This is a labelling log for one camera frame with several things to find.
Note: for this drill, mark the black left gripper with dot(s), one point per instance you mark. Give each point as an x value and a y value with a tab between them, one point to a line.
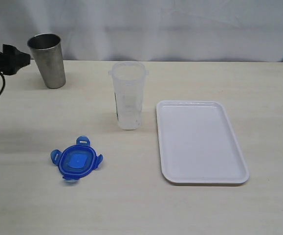
12	60

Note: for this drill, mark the stainless steel cup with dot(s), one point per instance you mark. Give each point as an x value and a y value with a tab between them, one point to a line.
47	52

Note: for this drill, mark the blue clip-lock lid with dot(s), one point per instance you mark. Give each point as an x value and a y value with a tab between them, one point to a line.
76	161

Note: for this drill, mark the clear plastic tall container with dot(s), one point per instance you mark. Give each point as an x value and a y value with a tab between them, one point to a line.
128	81

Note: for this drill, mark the white backdrop curtain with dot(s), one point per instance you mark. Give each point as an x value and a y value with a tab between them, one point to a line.
150	30

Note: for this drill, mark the white rectangular tray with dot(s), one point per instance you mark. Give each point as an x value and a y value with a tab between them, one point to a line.
197	144

